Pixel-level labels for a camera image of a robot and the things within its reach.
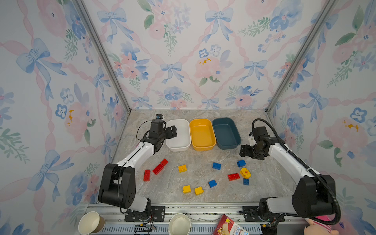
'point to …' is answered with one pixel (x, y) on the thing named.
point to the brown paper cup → (91, 222)
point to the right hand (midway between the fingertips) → (246, 153)
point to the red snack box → (226, 226)
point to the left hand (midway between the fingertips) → (170, 127)
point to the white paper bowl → (179, 224)
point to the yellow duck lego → (245, 173)
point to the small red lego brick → (147, 175)
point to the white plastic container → (182, 142)
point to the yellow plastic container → (202, 134)
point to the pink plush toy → (317, 228)
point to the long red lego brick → (160, 167)
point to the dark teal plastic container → (226, 135)
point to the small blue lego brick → (246, 181)
